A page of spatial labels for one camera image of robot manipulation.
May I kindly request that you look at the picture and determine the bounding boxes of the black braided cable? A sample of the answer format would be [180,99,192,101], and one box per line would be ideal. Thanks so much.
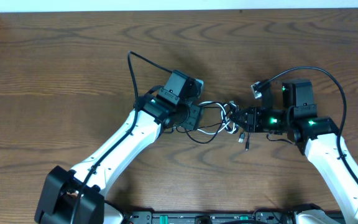
[175,105,229,145]

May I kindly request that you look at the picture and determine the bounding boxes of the white cable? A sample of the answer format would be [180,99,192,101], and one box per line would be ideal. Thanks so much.
[196,101,241,136]

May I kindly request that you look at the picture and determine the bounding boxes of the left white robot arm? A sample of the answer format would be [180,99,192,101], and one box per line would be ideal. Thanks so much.
[34,70,204,224]

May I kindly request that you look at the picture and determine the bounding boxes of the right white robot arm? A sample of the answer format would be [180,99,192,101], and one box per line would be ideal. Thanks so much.
[230,79,358,223]

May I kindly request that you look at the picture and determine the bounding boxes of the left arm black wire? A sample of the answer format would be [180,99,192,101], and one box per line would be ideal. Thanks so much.
[68,50,173,224]

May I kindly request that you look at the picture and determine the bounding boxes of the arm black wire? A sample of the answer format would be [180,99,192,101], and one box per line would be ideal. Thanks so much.
[68,50,173,224]
[258,66,358,209]

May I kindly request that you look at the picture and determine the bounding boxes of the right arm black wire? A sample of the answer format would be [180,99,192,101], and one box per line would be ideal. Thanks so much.
[258,66,358,209]

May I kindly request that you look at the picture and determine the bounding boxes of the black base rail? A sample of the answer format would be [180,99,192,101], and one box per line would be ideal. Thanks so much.
[122,210,351,224]

